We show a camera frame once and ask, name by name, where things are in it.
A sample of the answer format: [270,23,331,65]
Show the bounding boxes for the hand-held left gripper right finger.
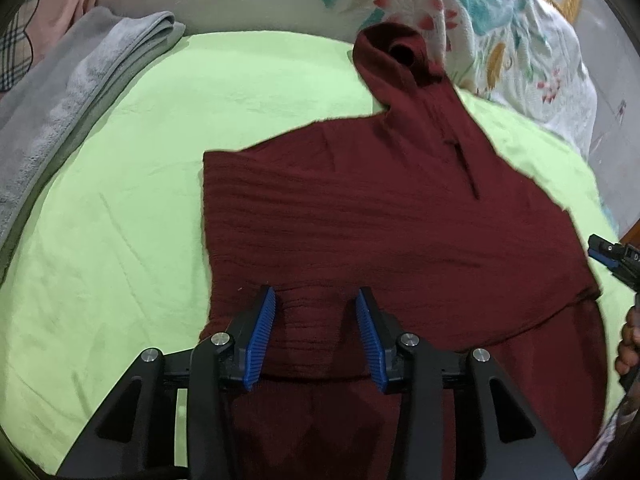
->
[354,287,576,480]

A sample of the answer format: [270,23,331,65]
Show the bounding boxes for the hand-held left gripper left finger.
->
[55,285,277,480]

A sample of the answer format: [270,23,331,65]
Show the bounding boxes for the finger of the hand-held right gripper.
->
[587,232,640,291]

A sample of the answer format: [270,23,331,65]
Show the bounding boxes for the maroon knit sweater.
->
[199,22,608,480]

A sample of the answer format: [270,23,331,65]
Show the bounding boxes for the person's right hand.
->
[616,305,640,376]

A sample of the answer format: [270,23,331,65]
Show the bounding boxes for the light green bed sheet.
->
[0,30,621,471]

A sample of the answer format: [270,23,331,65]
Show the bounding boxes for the grey folded towel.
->
[0,6,186,261]

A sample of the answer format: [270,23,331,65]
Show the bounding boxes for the pink quilt with plaid heart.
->
[0,0,101,96]

